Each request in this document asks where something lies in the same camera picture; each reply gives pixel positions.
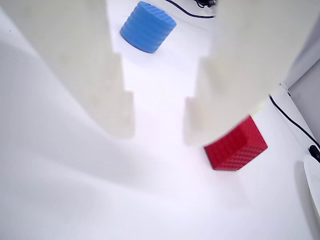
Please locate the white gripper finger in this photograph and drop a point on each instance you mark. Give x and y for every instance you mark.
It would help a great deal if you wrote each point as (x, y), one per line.
(250, 50)
(70, 57)

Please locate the red textured block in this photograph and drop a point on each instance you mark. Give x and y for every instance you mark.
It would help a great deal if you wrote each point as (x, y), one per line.
(235, 150)

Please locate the blue ribbed cylinder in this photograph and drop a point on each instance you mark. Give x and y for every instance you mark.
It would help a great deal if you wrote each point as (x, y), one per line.
(148, 28)

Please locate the white paper plate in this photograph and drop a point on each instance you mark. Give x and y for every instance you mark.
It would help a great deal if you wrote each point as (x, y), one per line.
(313, 180)

